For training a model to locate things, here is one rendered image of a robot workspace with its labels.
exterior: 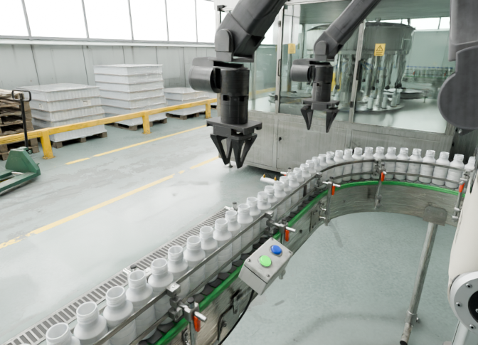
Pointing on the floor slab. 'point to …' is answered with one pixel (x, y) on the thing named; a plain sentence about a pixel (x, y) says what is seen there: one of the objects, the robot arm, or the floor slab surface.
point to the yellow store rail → (100, 124)
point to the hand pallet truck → (20, 156)
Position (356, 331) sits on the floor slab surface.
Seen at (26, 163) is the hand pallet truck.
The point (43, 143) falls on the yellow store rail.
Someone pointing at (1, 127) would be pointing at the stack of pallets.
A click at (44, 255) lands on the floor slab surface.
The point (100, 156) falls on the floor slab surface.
